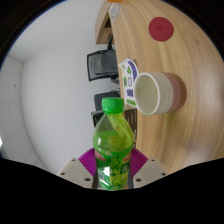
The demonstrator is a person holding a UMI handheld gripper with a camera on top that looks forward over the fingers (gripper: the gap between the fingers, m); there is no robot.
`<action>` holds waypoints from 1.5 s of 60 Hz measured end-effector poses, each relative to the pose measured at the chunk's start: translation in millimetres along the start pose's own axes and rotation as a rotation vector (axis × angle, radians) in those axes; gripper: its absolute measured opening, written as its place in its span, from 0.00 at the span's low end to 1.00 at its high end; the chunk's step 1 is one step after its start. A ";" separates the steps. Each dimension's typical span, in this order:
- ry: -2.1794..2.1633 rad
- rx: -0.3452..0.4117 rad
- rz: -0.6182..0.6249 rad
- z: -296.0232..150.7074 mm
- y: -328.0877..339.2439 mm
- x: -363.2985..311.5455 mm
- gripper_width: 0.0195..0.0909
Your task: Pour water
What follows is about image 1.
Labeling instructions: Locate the grey backpack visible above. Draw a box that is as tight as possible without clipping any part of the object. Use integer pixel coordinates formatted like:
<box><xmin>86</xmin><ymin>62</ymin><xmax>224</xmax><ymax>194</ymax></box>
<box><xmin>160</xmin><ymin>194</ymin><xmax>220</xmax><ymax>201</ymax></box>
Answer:
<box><xmin>91</xmin><ymin>51</ymin><xmax>116</xmax><ymax>79</ymax></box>

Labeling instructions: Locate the flat round red coaster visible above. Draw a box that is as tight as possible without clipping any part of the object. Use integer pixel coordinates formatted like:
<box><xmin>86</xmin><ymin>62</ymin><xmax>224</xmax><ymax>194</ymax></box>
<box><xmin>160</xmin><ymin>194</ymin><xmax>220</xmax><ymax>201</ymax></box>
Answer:
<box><xmin>148</xmin><ymin>16</ymin><xmax>175</xmax><ymax>42</ymax></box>

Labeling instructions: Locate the printed paper sheet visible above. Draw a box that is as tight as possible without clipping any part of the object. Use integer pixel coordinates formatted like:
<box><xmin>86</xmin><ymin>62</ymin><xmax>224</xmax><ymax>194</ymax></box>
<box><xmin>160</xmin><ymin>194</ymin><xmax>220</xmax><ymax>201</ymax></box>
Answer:
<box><xmin>118</xmin><ymin>58</ymin><xmax>139</xmax><ymax>108</ymax></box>

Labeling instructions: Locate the black mesh office chair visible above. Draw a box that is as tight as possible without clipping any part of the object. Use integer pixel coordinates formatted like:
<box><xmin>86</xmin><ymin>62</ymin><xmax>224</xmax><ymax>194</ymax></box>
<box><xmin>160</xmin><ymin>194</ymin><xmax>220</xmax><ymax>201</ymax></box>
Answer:
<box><xmin>86</xmin><ymin>34</ymin><xmax>120</xmax><ymax>84</ymax></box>

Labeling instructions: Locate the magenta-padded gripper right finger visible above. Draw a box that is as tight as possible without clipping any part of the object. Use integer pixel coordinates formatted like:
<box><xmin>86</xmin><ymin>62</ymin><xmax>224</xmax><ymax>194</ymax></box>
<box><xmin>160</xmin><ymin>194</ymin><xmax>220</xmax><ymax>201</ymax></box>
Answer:
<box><xmin>128</xmin><ymin>147</ymin><xmax>168</xmax><ymax>190</ymax></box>

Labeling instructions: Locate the white and brown cup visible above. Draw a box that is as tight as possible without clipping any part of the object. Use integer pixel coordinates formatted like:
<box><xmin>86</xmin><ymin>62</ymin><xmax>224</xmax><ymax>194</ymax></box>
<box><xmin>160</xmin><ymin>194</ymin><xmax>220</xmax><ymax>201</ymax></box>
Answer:
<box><xmin>133</xmin><ymin>71</ymin><xmax>188</xmax><ymax>116</ymax></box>

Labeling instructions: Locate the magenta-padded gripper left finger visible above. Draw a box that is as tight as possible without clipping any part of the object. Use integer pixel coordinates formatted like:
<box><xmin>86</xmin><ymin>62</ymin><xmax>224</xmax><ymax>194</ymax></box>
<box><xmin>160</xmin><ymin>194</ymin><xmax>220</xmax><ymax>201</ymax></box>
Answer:
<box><xmin>57</xmin><ymin>147</ymin><xmax>99</xmax><ymax>190</ymax></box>

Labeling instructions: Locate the green drink bottle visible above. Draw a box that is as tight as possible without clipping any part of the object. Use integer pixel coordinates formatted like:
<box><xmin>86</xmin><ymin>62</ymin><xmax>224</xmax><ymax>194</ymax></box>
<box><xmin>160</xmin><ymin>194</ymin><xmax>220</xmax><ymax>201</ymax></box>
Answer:
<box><xmin>92</xmin><ymin>96</ymin><xmax>136</xmax><ymax>192</ymax></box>

